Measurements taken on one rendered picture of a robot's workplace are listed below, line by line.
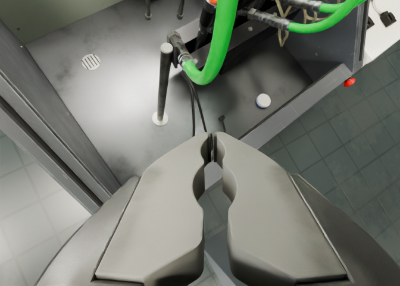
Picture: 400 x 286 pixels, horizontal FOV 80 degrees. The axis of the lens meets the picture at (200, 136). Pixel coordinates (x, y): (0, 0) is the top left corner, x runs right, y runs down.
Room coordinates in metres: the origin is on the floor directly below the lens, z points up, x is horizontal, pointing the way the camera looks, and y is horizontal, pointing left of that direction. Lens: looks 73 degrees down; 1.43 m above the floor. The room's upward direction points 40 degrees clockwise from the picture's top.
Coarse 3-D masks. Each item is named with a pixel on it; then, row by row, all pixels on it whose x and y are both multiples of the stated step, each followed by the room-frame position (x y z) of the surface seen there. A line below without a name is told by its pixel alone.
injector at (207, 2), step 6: (204, 6) 0.29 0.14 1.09; (210, 6) 0.28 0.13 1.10; (216, 6) 0.29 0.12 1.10; (204, 12) 0.28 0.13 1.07; (210, 12) 0.29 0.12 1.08; (204, 18) 0.28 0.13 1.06; (210, 18) 0.29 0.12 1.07; (204, 24) 0.28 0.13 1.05; (210, 24) 0.29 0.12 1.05; (204, 30) 0.29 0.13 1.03; (210, 30) 0.29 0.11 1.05; (198, 36) 0.29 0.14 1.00; (204, 36) 0.29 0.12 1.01; (198, 42) 0.29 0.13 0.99; (204, 42) 0.30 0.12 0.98; (198, 48) 0.29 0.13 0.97
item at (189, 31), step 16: (240, 16) 0.43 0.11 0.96; (288, 16) 0.52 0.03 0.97; (192, 32) 0.30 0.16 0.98; (208, 32) 0.33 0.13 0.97; (240, 32) 0.38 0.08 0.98; (256, 32) 0.41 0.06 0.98; (272, 32) 0.49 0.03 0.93; (192, 48) 0.30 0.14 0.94; (208, 48) 0.30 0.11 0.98; (240, 48) 0.37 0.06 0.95; (224, 64) 0.34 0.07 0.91
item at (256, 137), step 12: (336, 72) 0.50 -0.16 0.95; (348, 72) 0.53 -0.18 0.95; (312, 84) 0.43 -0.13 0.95; (324, 84) 0.45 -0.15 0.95; (336, 84) 0.47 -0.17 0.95; (300, 96) 0.38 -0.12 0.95; (312, 96) 0.40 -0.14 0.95; (324, 96) 0.43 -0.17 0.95; (288, 108) 0.33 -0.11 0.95; (300, 108) 0.35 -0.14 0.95; (264, 120) 0.27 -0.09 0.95; (276, 120) 0.29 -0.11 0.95; (288, 120) 0.31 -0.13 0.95; (252, 132) 0.23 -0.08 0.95; (264, 132) 0.25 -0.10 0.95; (276, 132) 0.27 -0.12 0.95; (252, 144) 0.21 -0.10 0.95; (204, 168) 0.10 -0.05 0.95; (216, 168) 0.11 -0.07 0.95; (216, 180) 0.09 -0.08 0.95
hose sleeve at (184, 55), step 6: (174, 36) 0.18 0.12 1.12; (174, 42) 0.17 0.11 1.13; (180, 42) 0.17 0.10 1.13; (180, 48) 0.16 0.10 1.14; (186, 48) 0.17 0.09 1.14; (180, 54) 0.15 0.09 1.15; (186, 54) 0.15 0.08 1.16; (180, 60) 0.14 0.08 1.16; (186, 60) 0.14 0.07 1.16; (192, 60) 0.15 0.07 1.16; (180, 66) 0.14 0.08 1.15
